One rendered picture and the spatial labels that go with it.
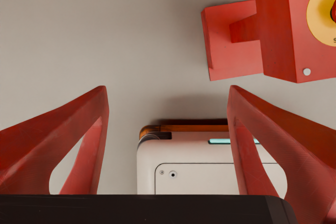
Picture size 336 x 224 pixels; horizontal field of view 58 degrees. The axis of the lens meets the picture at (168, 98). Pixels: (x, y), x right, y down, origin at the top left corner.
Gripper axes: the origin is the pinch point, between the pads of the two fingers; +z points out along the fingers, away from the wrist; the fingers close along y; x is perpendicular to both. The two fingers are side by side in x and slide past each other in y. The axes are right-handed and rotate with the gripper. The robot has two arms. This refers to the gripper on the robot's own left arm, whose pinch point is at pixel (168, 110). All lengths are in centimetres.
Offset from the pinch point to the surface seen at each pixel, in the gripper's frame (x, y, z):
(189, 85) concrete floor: 54, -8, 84
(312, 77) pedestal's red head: 10.3, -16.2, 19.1
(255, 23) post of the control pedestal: 19, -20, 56
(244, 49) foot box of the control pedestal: 37, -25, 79
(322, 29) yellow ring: 5.6, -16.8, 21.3
